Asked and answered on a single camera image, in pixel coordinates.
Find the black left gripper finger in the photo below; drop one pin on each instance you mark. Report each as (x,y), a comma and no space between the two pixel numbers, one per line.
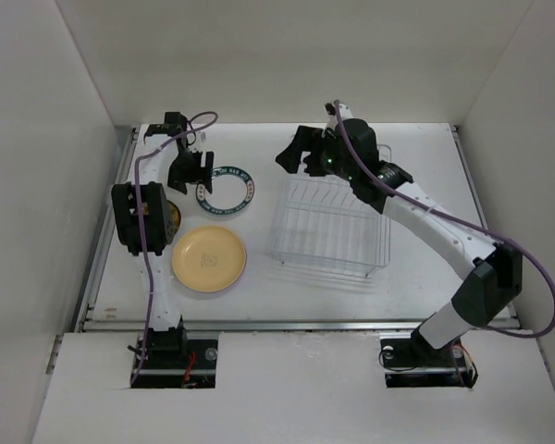
(177,182)
(207,172)

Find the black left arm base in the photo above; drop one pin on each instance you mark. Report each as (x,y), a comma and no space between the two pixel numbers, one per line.
(188,366)

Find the yellow brown plate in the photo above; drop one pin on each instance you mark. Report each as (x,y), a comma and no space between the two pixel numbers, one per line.
(175,217)

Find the blue patterned white plate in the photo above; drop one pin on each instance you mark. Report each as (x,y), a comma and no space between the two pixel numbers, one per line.
(233,191)

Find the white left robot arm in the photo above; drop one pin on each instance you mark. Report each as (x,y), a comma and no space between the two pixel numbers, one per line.
(143,218)

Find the clear wire dish rack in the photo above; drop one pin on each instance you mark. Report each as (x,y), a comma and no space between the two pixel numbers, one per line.
(320,224)

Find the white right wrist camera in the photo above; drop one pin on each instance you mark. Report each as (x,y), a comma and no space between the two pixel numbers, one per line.
(337,111)

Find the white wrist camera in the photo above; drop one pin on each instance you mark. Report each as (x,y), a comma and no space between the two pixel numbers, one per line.
(196,142)
(337,111)

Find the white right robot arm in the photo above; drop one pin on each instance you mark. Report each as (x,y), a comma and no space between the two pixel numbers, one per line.
(491,272)

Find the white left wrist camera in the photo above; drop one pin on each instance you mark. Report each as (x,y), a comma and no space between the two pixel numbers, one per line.
(196,142)

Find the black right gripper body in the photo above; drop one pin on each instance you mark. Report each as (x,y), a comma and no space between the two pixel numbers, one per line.
(330,159)

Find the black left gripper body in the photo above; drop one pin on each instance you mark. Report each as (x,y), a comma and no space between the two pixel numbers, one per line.
(187,166)

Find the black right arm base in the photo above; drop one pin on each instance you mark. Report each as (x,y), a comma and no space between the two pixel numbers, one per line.
(406,368)

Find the tan beige plate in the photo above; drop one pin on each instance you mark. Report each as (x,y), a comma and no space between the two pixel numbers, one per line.
(209,258)

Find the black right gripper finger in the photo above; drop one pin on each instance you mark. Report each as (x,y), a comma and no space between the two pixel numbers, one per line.
(305,140)
(313,166)

